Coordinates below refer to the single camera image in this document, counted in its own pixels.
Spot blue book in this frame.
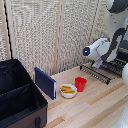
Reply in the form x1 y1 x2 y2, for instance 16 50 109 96
34 66 58 101

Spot black fabric storage box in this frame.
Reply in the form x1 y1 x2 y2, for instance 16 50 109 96
0 58 50 128

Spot black wire oven tray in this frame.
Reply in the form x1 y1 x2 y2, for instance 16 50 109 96
79 63 113 86

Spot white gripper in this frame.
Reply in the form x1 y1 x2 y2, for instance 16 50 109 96
91 58 105 70

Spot white bowl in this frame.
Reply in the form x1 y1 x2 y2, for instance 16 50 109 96
59 83 79 100

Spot black toaster oven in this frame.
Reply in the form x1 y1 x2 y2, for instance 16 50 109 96
99 39 128 78

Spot red plastic cup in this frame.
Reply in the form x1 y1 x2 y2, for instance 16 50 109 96
74 76 88 93

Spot beige folding screen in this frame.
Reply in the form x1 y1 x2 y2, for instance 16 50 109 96
0 0 116 81

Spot yellow food pieces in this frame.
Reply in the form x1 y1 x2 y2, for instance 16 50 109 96
60 85 76 94

